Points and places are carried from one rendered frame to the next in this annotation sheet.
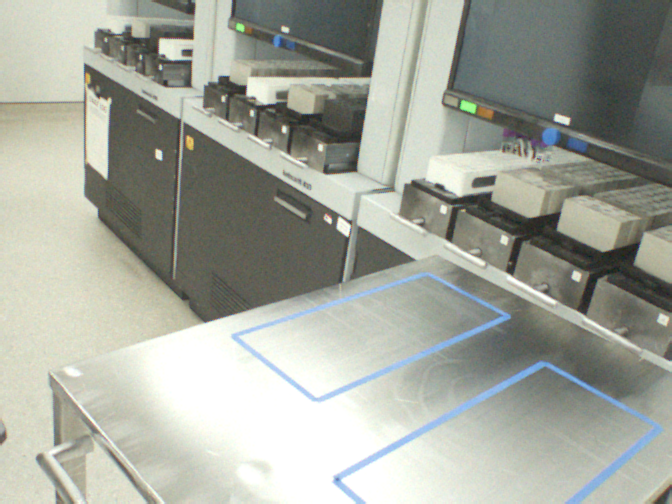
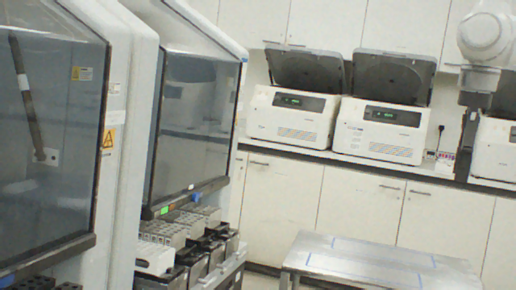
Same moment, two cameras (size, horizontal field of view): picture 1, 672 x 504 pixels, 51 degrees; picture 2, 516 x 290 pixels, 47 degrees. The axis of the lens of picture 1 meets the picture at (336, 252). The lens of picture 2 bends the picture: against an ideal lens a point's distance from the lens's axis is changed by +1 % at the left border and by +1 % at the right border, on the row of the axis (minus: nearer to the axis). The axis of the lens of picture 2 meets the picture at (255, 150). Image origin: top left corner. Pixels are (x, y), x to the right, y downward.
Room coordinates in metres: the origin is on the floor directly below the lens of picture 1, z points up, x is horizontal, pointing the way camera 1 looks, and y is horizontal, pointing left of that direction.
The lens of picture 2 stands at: (2.01, 1.21, 1.40)
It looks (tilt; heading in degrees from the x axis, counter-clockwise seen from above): 8 degrees down; 237
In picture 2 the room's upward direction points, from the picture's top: 8 degrees clockwise
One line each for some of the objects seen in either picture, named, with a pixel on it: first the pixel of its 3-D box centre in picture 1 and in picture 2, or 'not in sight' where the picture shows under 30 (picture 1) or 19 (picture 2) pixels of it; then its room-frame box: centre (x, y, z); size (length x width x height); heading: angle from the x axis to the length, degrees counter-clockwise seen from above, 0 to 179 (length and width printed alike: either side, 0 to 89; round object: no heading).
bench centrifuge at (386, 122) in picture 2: not in sight; (387, 105); (-0.82, -1.67, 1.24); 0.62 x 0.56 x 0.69; 42
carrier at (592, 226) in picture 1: (590, 225); (195, 229); (1.15, -0.43, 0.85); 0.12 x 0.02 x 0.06; 41
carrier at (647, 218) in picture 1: (619, 219); (169, 223); (1.21, -0.49, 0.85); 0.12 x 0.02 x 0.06; 41
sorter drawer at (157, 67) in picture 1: (239, 69); not in sight; (2.48, 0.43, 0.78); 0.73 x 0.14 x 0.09; 131
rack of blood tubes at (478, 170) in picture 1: (491, 173); (118, 252); (1.44, -0.30, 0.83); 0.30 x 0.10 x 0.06; 131
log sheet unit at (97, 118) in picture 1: (94, 131); not in sight; (2.63, 1.00, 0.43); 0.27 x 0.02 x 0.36; 41
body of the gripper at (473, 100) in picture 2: not in sight; (472, 109); (0.81, 0.27, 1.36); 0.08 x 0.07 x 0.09; 41
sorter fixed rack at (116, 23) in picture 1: (148, 28); not in sight; (2.74, 0.83, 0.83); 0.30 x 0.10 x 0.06; 131
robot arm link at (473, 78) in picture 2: not in sight; (478, 80); (0.81, 0.27, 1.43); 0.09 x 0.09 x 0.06
